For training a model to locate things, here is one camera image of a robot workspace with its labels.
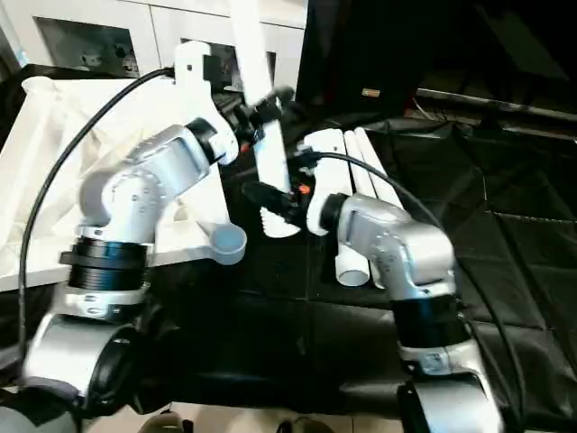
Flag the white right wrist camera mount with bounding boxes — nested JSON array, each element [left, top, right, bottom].
[[297, 128, 355, 238]]

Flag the dark robot left foot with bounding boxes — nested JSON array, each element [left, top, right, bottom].
[[143, 408, 195, 433]]

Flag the silver metal bar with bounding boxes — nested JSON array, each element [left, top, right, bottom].
[[414, 88, 577, 123]]

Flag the white plastic table top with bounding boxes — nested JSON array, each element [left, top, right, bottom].
[[0, 76, 248, 292]]

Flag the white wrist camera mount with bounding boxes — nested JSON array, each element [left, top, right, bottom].
[[173, 40, 239, 166], [297, 128, 355, 238]]

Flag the white glass-door cabinet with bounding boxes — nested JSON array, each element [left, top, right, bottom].
[[0, 0, 310, 89]]

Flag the large black box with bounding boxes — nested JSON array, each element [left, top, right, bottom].
[[295, 0, 434, 116]]

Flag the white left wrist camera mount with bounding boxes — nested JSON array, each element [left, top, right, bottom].
[[173, 40, 239, 166]]

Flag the white pole teal bands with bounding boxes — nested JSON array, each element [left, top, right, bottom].
[[0, 4, 32, 69]]

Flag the black work mat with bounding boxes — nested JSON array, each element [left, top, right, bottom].
[[0, 62, 577, 420]]

